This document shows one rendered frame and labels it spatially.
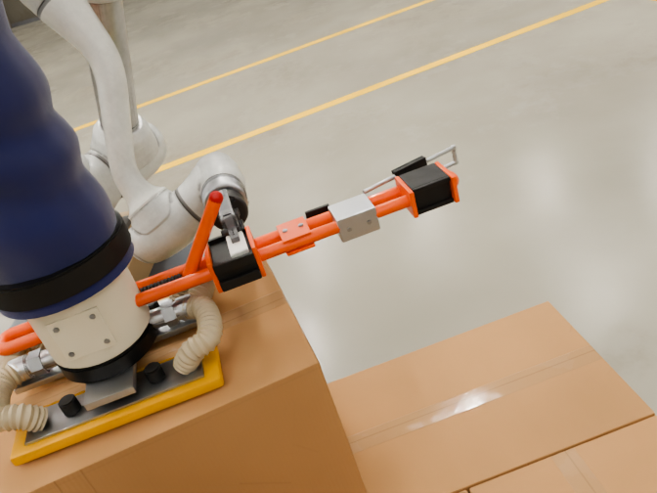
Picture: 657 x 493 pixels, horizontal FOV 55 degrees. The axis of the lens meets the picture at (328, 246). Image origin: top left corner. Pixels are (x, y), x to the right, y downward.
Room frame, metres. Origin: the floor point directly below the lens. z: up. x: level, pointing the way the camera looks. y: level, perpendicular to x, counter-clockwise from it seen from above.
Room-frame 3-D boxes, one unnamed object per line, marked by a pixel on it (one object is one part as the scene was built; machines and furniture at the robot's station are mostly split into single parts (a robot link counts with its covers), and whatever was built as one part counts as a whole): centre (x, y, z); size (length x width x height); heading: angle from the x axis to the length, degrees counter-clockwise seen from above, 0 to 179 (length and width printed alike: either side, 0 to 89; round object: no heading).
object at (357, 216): (0.93, -0.06, 1.07); 0.07 x 0.07 x 0.04; 6
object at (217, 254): (0.91, 0.16, 1.08); 0.10 x 0.08 x 0.06; 6
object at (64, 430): (0.79, 0.40, 0.98); 0.34 x 0.10 x 0.05; 96
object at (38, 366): (0.88, 0.41, 1.01); 0.34 x 0.25 x 0.06; 96
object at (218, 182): (1.14, 0.17, 1.08); 0.09 x 0.06 x 0.09; 96
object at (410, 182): (0.94, -0.19, 1.08); 0.08 x 0.07 x 0.05; 96
